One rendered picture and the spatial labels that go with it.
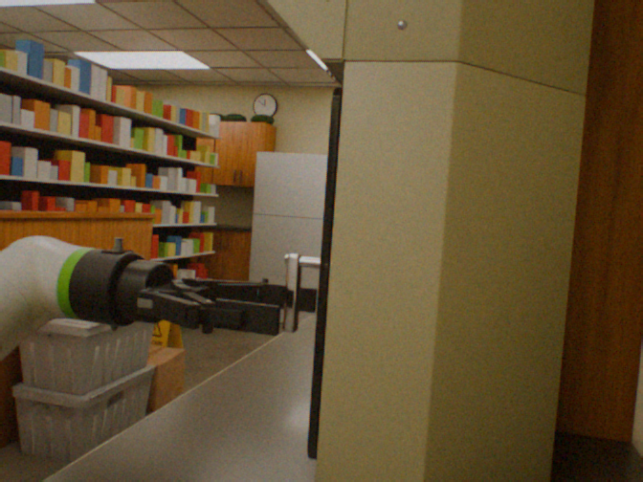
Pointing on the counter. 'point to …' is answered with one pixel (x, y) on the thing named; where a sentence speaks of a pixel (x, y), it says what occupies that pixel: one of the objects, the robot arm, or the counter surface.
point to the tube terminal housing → (452, 239)
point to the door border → (328, 273)
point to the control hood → (319, 28)
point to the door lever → (295, 288)
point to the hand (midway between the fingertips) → (289, 308)
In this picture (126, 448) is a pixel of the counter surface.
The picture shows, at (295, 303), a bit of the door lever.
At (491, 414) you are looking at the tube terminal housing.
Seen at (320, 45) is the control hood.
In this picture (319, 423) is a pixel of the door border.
